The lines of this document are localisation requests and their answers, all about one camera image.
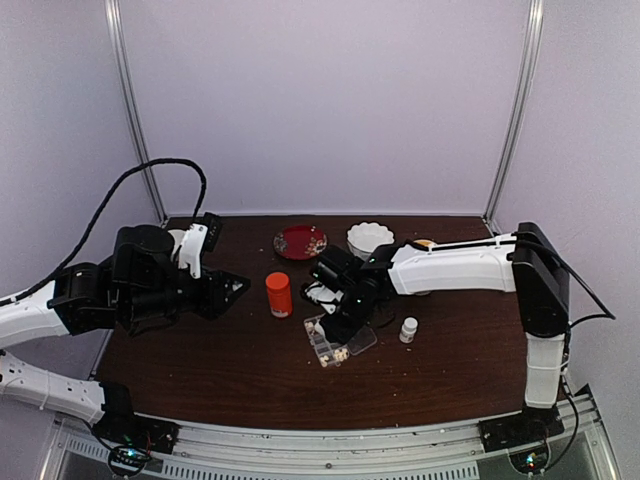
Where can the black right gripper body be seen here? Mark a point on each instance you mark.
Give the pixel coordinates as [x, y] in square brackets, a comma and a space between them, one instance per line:
[357, 315]

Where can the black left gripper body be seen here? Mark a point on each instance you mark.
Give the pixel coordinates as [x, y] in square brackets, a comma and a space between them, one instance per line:
[149, 304]

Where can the clear plastic pill organizer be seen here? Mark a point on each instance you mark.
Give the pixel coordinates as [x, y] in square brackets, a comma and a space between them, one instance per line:
[334, 354]

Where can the orange pill bottle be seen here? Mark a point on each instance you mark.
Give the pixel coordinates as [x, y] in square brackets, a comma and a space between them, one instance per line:
[278, 289]

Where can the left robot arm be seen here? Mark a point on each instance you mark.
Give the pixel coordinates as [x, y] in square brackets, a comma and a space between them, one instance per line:
[73, 302]

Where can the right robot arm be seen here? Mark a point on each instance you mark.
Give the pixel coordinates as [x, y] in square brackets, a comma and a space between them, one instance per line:
[523, 263]

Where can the white scalloped bowl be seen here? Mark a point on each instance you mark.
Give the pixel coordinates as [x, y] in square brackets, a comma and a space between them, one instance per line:
[364, 238]

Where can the small white pill bottle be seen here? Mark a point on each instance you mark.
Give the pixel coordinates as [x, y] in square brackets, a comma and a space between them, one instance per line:
[408, 330]

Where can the floral mug yellow inside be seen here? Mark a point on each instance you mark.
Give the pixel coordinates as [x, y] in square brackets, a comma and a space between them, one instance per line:
[424, 243]

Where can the red floral plate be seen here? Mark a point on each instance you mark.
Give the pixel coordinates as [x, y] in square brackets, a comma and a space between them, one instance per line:
[300, 242]

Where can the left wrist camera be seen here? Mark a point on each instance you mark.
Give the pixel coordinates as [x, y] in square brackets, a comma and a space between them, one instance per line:
[191, 244]

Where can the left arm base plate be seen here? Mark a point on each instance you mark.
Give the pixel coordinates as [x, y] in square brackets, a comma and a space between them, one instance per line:
[144, 433]

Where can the aluminium front rail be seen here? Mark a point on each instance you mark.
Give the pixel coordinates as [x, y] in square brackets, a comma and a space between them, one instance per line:
[454, 450]

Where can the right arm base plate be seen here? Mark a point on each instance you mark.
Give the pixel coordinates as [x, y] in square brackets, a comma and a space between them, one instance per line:
[530, 425]

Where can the left aluminium frame post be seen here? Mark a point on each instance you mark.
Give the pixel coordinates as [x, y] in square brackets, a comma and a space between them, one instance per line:
[117, 37]

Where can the aluminium frame post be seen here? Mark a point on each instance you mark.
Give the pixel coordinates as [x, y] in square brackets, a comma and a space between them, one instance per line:
[527, 70]
[117, 37]

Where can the right aluminium frame post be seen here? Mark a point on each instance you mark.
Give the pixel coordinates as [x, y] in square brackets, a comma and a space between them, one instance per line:
[527, 70]

